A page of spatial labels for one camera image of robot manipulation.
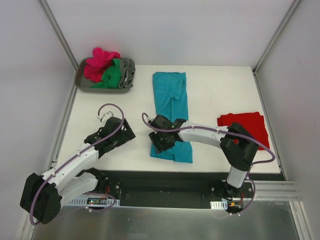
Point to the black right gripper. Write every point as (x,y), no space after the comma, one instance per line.
(157,135)

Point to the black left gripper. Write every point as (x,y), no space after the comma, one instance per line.
(124,132)

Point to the teal t-shirt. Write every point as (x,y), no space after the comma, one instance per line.
(171,101)

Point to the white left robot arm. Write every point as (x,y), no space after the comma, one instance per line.
(45,194)

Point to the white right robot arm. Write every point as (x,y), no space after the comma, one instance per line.
(237,144)

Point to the green t-shirt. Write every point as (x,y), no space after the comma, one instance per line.
(111,77)

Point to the grey t-shirt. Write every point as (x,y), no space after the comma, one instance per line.
(127,72)

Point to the grey plastic bin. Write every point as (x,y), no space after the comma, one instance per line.
(84,85)

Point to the pink t-shirt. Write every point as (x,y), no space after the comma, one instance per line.
(98,63)

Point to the folded red t-shirt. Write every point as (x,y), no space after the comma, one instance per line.
(253,122)

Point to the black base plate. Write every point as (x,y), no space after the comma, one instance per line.
(187,190)

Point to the left slotted cable duct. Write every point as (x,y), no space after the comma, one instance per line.
(97,202)

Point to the slotted cable duct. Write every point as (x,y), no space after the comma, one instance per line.
(219,205)
(97,202)

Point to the right slotted cable duct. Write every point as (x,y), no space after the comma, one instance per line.
(219,205)

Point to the left aluminium frame post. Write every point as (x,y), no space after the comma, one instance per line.
(58,32)

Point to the aluminium frame post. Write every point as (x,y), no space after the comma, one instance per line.
(58,32)
(276,35)

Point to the right aluminium frame post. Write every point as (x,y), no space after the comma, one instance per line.
(276,35)

